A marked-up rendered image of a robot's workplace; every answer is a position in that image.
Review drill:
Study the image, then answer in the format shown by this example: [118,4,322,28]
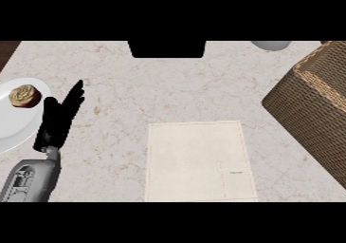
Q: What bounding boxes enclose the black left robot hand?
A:
[32,79,86,153]

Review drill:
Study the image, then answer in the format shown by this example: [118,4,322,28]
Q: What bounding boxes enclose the cream fabric placemat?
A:
[143,120,258,203]

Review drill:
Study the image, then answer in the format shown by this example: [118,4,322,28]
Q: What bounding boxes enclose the brown wicker basket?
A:
[260,41,346,196]

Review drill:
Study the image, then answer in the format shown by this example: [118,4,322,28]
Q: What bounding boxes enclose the cupcake with cream swirl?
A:
[7,84,41,109]

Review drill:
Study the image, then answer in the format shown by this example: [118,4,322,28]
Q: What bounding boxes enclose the white plate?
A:
[0,77,53,156]

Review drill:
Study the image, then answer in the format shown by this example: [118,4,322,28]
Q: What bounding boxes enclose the dark brown wooden panel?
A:
[0,41,22,82]

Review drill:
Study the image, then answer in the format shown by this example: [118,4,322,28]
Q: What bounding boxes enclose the black appliance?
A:
[125,41,207,59]

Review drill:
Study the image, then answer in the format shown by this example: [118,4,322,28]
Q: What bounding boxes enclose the grey round object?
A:
[251,41,292,52]

